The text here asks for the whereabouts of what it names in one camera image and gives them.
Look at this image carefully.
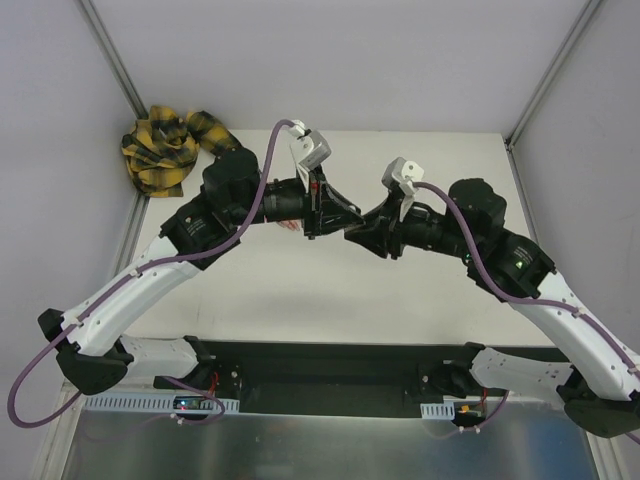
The right white cable duct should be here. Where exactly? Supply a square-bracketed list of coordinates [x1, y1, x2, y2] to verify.
[419, 400, 486, 421]

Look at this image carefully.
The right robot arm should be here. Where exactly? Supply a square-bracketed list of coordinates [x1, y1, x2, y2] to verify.
[344, 178, 639, 440]

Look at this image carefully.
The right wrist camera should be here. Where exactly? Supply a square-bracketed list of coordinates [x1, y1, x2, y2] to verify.
[381, 157, 425, 221]

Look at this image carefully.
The white cable duct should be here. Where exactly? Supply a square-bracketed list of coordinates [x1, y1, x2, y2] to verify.
[84, 393, 240, 415]
[419, 400, 486, 421]

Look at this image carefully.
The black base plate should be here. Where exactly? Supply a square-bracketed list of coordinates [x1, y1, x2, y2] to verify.
[152, 339, 574, 416]

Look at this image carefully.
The left white cable duct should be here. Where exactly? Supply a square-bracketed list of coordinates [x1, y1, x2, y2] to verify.
[84, 393, 240, 415]

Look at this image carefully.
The aluminium frame post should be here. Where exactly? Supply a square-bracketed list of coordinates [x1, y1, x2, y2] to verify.
[504, 0, 606, 152]
[75, 0, 148, 119]

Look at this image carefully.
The mannequin hand with painted nails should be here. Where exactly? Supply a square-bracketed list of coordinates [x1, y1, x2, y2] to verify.
[278, 220, 302, 232]

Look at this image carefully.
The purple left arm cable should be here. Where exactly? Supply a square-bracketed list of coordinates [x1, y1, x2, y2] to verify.
[9, 118, 301, 430]

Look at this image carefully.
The yellow plaid shirt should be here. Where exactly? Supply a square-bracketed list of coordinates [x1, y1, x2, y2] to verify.
[121, 105, 241, 198]

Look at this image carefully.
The aluminium frame post left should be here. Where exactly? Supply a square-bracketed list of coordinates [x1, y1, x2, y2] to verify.
[75, 0, 148, 119]

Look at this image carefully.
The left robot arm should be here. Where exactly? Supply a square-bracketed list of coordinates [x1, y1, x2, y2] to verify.
[38, 148, 363, 395]

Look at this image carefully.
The aluminium frame post right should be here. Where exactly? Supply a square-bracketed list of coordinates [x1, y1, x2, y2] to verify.
[504, 0, 606, 152]

